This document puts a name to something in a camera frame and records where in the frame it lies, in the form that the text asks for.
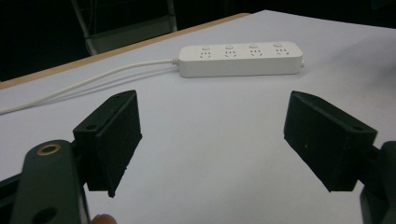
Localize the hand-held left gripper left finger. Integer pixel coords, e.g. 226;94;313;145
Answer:
72;90;144;199

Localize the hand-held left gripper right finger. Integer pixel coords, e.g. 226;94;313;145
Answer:
283;90;378;193

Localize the white power strip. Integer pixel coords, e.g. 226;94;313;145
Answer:
177;41;305;78

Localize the metal stand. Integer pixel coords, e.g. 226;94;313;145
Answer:
70;0;178;57

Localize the white power strip cable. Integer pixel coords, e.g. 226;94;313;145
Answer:
0;57;180;116

